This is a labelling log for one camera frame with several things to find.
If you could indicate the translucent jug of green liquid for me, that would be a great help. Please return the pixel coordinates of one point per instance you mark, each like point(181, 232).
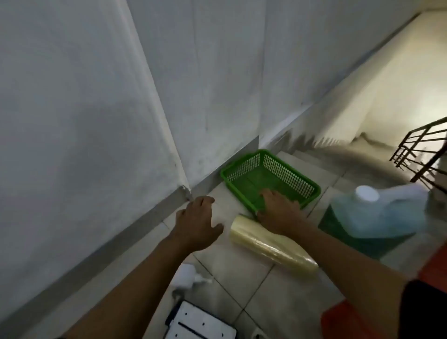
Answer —
point(377, 216)

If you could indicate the yellowish clear tape roll stack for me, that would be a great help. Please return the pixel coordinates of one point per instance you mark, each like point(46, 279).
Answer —
point(269, 246)

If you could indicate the person's left hand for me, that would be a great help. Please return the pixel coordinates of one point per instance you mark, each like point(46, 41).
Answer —
point(195, 227)

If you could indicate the black metal stair railing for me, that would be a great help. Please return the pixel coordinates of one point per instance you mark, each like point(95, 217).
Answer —
point(419, 150)

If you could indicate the orange plastic basket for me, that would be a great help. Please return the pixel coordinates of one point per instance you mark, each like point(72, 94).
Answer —
point(337, 321)

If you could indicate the blue-edged white device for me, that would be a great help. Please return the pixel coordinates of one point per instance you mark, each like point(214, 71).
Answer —
point(199, 323)

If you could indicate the person's right forearm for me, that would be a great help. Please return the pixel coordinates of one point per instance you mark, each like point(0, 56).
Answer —
point(345, 272)

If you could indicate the white squeeze bottle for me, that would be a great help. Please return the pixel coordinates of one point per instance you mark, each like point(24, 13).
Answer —
point(186, 277)

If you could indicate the person's right hand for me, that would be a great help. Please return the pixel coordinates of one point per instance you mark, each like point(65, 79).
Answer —
point(281, 216)

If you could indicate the person's left forearm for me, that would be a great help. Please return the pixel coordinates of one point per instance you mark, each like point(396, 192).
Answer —
point(139, 293)

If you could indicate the green plastic basket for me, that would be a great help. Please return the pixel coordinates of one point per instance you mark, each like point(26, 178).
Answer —
point(244, 174)

